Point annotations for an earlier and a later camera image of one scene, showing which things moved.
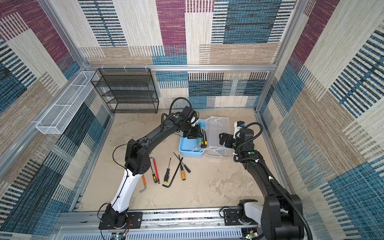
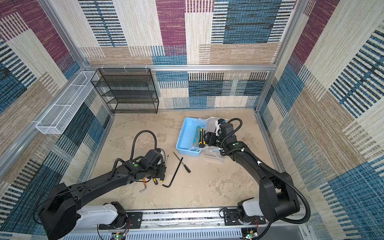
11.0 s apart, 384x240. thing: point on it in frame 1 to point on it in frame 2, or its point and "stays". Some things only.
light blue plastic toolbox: (215, 126) stays
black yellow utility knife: (204, 144) stays
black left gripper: (196, 133) to (162, 169)
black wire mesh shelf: (127, 90) stays
